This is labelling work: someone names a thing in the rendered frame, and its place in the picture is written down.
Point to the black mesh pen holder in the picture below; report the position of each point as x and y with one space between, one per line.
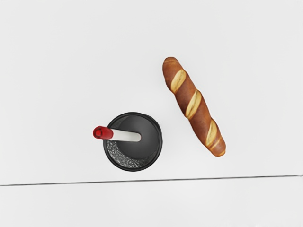
144 144

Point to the brown bread baguette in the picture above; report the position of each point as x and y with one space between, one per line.
193 105

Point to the white pen with red cap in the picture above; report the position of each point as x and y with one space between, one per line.
111 134

